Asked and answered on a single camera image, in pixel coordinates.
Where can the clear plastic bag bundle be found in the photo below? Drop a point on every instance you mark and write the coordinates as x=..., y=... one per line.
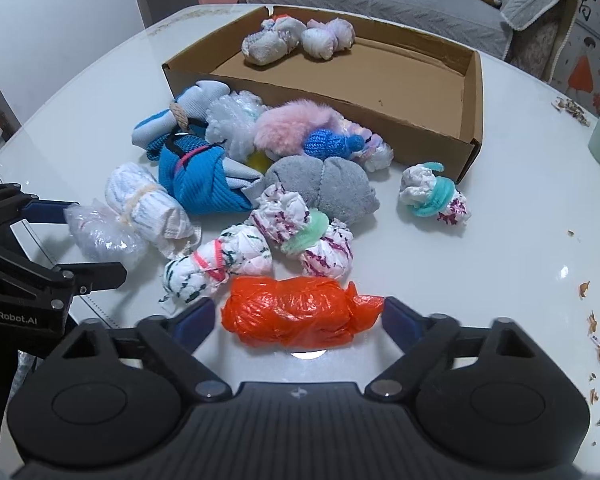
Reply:
x=100, y=235

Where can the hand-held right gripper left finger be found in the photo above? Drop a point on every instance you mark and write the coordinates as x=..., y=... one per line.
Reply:
x=196, y=320

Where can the magenta striped bundle green tie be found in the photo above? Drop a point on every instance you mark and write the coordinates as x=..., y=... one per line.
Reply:
x=290, y=220

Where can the floral decorated refrigerator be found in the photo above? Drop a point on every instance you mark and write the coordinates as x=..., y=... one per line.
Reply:
x=592, y=35

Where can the white lilac sock bundle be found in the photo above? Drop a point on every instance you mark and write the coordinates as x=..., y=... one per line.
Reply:
x=325, y=37

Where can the pile of nut shells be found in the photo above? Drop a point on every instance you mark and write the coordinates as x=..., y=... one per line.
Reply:
x=572, y=109

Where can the grey white sock bundle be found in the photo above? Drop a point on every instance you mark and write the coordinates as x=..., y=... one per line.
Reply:
x=270, y=42

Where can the brown cardboard box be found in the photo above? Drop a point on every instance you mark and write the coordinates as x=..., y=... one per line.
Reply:
x=380, y=90

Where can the light blue sock bundle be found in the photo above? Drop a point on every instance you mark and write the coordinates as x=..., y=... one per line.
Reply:
x=200, y=97

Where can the white ribbed sock bundle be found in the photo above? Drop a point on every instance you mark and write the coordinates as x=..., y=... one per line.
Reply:
x=140, y=200

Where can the white bubble plastic bundle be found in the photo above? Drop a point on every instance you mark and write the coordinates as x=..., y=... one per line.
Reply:
x=235, y=122

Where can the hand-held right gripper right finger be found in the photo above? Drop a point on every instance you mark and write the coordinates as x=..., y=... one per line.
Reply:
x=401, y=321

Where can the pink fluffy sock bundle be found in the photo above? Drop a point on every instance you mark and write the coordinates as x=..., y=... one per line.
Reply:
x=285, y=127

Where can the white pink striped bundle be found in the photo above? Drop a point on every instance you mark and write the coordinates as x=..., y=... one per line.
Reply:
x=377, y=152

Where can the white bundle teal tie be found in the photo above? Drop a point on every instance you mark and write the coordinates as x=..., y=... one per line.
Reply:
x=425, y=192

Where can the green striped bundle pink band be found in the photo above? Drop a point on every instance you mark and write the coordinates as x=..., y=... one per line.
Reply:
x=230, y=255

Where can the blue knit sock bundle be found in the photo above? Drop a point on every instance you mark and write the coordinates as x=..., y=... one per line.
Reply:
x=200, y=185

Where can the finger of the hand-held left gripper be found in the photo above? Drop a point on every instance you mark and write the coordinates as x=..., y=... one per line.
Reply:
x=97, y=276
x=47, y=211

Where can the grey sofa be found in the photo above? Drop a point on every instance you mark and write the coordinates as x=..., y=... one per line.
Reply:
x=405, y=5

